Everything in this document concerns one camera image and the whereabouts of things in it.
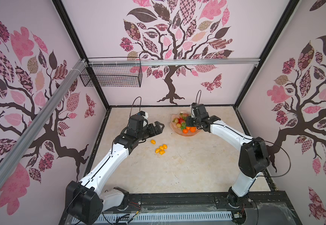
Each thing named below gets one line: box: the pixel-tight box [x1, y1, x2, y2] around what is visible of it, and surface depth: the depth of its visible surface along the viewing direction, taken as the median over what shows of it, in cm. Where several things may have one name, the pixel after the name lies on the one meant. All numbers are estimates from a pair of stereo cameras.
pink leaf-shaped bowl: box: [169, 113, 201, 137], surface depth 105 cm
